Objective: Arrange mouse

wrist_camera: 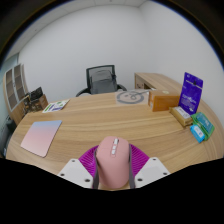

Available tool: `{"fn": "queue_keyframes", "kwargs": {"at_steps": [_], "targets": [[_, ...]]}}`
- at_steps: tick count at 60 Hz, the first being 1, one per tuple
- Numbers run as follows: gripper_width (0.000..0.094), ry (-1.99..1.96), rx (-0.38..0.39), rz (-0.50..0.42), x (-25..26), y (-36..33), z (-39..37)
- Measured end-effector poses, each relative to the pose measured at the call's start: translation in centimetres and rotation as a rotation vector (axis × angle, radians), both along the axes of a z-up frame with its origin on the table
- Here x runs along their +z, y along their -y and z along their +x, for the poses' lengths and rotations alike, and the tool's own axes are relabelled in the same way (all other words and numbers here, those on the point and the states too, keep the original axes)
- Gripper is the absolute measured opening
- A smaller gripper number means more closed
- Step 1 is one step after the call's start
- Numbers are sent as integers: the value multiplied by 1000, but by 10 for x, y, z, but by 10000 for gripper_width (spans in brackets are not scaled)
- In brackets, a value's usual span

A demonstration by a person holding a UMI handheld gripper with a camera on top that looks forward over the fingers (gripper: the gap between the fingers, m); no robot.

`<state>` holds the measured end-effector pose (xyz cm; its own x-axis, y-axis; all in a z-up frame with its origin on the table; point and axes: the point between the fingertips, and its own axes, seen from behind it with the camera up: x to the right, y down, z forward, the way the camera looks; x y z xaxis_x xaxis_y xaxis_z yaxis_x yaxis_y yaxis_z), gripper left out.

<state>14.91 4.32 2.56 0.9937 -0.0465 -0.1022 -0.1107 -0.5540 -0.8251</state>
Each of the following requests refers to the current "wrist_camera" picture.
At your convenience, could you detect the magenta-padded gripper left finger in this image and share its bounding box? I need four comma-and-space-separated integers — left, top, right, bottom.
56, 145, 100, 190

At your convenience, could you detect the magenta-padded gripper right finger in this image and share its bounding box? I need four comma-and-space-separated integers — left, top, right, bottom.
127, 143, 172, 190

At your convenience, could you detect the pink computer mouse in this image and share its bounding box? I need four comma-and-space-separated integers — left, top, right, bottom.
95, 135, 132, 190

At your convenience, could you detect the pink-blue gradient mouse pad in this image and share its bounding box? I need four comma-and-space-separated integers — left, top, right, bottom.
20, 119, 63, 158

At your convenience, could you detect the blue packet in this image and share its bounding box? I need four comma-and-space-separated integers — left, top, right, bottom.
189, 123, 206, 144

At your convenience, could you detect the small tan box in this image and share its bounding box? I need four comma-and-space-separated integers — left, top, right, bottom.
168, 105, 194, 128

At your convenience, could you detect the white sticker sheet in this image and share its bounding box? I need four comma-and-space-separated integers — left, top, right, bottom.
41, 98, 71, 114

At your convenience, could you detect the orange-brown cardboard box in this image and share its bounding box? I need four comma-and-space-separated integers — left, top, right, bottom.
147, 89, 181, 112

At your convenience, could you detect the green packet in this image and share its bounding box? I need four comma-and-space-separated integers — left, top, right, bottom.
190, 111, 215, 141

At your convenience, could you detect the large brown cardboard box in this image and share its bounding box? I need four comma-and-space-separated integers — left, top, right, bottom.
31, 94, 49, 113

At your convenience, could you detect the sheet with grey circle print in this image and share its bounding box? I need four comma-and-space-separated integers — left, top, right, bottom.
115, 89, 150, 105

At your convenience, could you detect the black armchair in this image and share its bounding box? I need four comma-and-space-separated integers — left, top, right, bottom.
0, 118, 16, 158

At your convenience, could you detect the small brown cardboard box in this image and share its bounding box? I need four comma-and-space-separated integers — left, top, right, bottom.
22, 96, 34, 114

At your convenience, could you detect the purple pouch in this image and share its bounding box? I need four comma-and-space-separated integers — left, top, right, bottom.
178, 71, 204, 116

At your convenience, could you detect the black cardboard box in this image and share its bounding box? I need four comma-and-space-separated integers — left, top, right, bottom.
29, 86, 44, 101

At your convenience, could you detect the wooden side desk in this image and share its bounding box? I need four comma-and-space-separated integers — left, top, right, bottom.
134, 72, 186, 94

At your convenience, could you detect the grey backpack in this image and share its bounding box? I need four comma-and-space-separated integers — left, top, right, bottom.
89, 68, 118, 95

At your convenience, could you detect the wooden shelf cabinet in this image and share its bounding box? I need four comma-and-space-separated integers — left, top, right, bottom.
2, 63, 33, 126

